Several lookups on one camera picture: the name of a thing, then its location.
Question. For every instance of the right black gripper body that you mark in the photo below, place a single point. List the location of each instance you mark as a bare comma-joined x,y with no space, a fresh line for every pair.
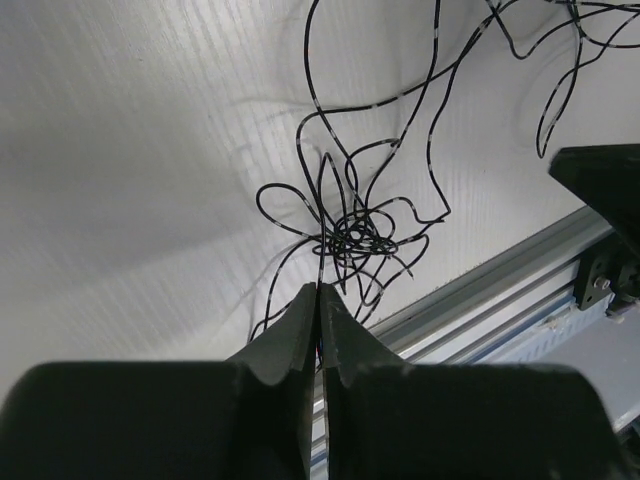
608,268

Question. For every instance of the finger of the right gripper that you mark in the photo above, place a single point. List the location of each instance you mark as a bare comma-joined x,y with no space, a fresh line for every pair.
605,178

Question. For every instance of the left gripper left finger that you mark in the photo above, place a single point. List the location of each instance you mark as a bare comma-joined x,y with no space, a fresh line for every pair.
248,417

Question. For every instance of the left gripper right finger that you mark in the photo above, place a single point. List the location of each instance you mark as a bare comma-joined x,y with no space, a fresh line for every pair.
390,419

